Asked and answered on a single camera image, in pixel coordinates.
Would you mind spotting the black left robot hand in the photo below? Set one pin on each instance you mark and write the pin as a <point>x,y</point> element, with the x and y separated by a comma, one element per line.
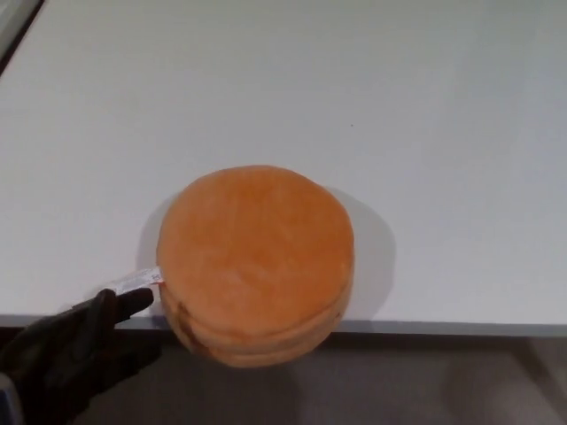
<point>66,350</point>

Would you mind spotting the orange soft plush plate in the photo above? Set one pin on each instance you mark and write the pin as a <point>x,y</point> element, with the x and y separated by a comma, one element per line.
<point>257,265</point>

